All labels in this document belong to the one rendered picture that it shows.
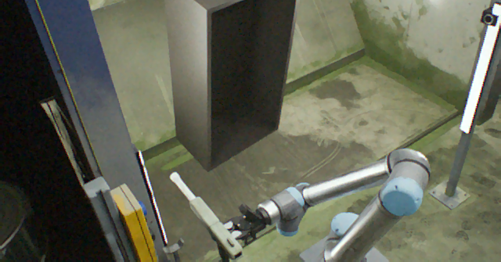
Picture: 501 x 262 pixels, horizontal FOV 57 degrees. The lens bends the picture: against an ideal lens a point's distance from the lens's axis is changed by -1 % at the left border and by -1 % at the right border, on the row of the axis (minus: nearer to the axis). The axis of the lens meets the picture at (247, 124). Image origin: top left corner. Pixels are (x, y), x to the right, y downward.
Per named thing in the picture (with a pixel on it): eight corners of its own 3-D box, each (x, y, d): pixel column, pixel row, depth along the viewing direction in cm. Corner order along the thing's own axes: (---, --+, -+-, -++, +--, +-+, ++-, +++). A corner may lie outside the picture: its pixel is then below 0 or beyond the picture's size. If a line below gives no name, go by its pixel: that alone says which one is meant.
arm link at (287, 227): (304, 222, 196) (304, 202, 188) (293, 242, 188) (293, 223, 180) (284, 214, 200) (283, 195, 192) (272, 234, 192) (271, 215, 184)
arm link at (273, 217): (280, 209, 174) (264, 194, 180) (269, 216, 172) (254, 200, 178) (280, 224, 179) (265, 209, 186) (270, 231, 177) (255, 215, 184)
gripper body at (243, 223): (243, 246, 173) (269, 230, 178) (242, 231, 168) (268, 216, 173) (232, 233, 178) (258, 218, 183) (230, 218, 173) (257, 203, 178)
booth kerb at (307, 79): (104, 183, 351) (99, 170, 343) (103, 181, 353) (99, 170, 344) (364, 59, 458) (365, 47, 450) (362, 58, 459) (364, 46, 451)
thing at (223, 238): (249, 282, 171) (243, 245, 157) (238, 289, 169) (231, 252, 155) (186, 204, 204) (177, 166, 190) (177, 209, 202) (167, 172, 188)
